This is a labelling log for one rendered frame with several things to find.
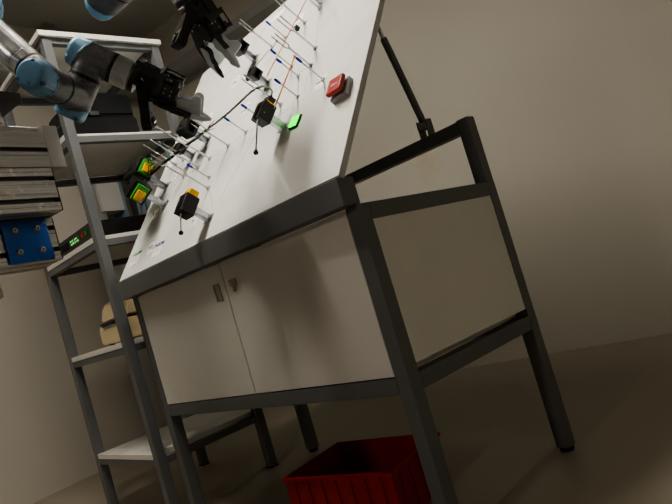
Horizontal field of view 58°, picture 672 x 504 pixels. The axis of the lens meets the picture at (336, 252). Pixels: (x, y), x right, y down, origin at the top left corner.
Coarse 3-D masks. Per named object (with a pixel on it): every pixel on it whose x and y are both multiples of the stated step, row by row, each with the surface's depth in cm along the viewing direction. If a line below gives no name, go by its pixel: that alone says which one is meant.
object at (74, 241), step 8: (128, 216) 238; (136, 216) 241; (144, 216) 243; (88, 224) 230; (104, 224) 231; (112, 224) 233; (120, 224) 235; (128, 224) 238; (136, 224) 240; (80, 232) 236; (88, 232) 231; (104, 232) 230; (112, 232) 232; (120, 232) 235; (64, 240) 248; (72, 240) 243; (80, 240) 237; (64, 248) 249; (72, 248) 244
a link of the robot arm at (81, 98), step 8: (72, 72) 145; (80, 80) 145; (88, 80) 146; (80, 88) 143; (88, 88) 146; (96, 88) 148; (72, 96) 141; (80, 96) 144; (88, 96) 147; (56, 104) 142; (64, 104) 142; (72, 104) 143; (80, 104) 145; (88, 104) 148; (56, 112) 146; (64, 112) 145; (72, 112) 146; (80, 112) 147; (88, 112) 149; (80, 120) 148
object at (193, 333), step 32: (160, 288) 205; (192, 288) 191; (224, 288) 179; (160, 320) 209; (192, 320) 194; (224, 320) 181; (160, 352) 213; (192, 352) 198; (224, 352) 184; (192, 384) 201; (224, 384) 187
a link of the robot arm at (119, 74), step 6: (120, 60) 147; (126, 60) 147; (132, 60) 149; (114, 66) 146; (120, 66) 146; (126, 66) 147; (132, 66) 148; (114, 72) 146; (120, 72) 146; (126, 72) 147; (114, 78) 147; (120, 78) 147; (126, 78) 147; (114, 84) 149; (120, 84) 148; (126, 84) 148
